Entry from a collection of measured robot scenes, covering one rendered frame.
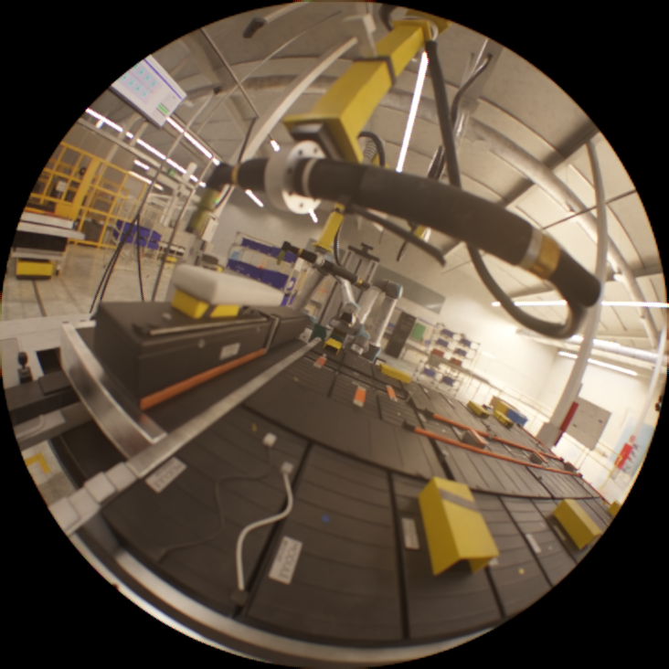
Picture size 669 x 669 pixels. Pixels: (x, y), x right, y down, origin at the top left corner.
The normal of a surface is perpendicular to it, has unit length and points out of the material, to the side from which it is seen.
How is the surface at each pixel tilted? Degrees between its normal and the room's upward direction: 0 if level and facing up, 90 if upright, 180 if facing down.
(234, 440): 0
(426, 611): 0
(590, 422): 90
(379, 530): 0
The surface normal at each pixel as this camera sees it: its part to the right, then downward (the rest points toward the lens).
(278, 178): -0.50, 0.51
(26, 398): 0.40, -0.91
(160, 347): 0.91, 0.40
